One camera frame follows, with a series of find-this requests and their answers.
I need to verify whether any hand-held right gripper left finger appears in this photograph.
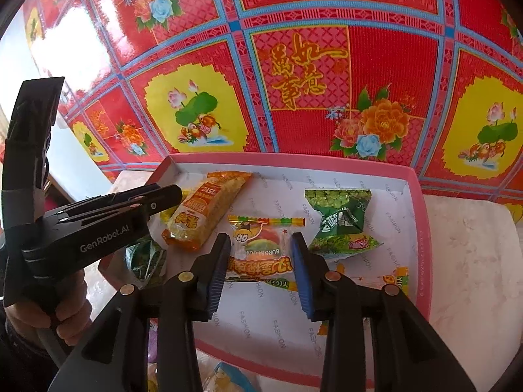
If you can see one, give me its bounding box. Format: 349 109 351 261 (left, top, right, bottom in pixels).
49 233 232 392

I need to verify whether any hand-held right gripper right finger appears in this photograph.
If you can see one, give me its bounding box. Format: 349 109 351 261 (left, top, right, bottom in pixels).
289 232 477 392

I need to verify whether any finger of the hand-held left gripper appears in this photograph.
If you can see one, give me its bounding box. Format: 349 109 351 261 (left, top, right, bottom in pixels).
43 185 183 233
82 183 162 203

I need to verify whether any small yellow snack packet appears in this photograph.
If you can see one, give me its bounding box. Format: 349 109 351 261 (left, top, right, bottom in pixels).
157 190 194 223

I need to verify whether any burger gummy candy packet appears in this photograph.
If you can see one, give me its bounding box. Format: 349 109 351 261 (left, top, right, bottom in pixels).
223 214 306 292
319 266 410 335

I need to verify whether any green pea snack packet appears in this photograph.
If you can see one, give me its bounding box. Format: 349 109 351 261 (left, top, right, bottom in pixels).
125 237 168 290

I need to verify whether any orange rice cracker packet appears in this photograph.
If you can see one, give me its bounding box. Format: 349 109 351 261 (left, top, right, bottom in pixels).
161 171 253 252

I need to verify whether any red-label green pea packet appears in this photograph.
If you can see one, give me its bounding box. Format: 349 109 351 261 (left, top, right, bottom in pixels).
304 188 385 260

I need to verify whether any pink cardboard box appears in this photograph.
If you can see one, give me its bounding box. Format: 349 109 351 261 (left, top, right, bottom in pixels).
110 152 433 388

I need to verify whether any purple candy tin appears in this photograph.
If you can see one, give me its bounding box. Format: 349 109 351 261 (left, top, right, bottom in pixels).
145 320 159 364

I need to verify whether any person's left forearm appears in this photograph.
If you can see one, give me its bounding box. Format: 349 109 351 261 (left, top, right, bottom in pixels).
0 318 66 392

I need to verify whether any person's left hand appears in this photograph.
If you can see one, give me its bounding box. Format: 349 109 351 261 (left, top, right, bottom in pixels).
5 269 93 349

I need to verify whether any clear blue-striped snack packet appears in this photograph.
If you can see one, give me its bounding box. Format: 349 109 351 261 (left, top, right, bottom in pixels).
204 361 262 392

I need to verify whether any red floral wall cloth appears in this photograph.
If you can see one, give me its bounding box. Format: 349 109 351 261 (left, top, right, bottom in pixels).
22 0 523 225

